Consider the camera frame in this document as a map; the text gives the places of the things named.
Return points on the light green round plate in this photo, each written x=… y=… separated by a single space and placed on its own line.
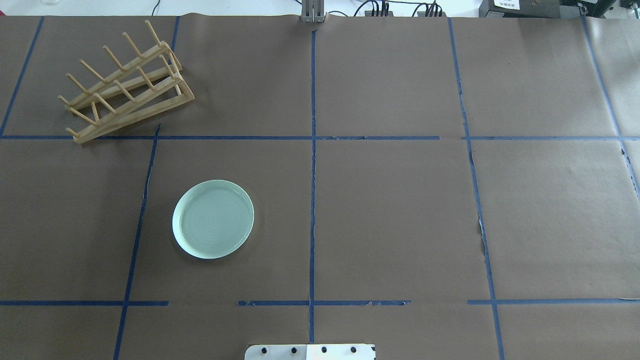
x=213 y=219

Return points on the wooden dish rack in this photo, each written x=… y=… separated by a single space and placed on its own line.
x=150 y=84

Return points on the black computer box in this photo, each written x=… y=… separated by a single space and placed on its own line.
x=546 y=9

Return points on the aluminium frame post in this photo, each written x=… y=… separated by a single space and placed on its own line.
x=312 y=11

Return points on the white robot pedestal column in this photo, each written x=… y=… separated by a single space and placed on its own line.
x=331 y=351

